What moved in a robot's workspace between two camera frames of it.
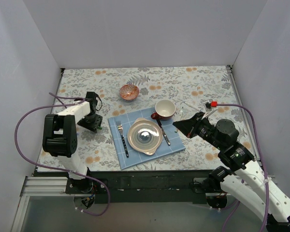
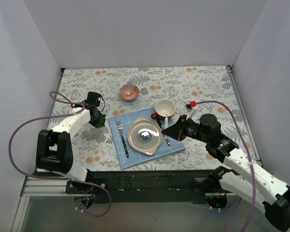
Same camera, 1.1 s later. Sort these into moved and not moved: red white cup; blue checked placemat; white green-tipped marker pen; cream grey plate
Moved: white green-tipped marker pen
Not moved: blue checked placemat; cream grey plate; red white cup
